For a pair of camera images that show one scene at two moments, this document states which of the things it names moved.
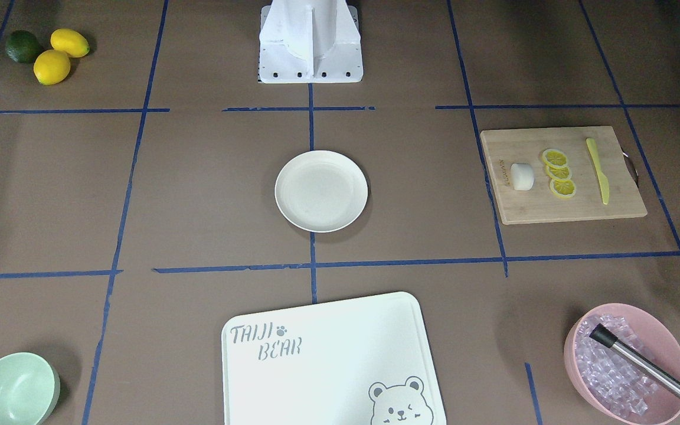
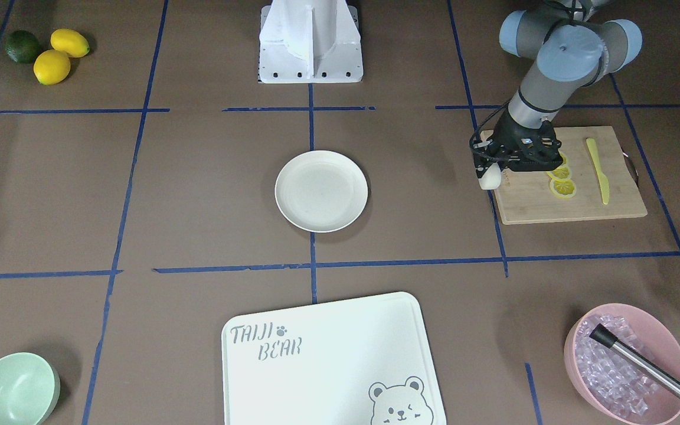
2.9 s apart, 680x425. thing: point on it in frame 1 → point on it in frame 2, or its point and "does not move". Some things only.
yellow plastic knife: [602, 179] does not move
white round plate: [321, 191] does not move
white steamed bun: [522, 176] → [491, 178]
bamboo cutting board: [564, 174] does not move
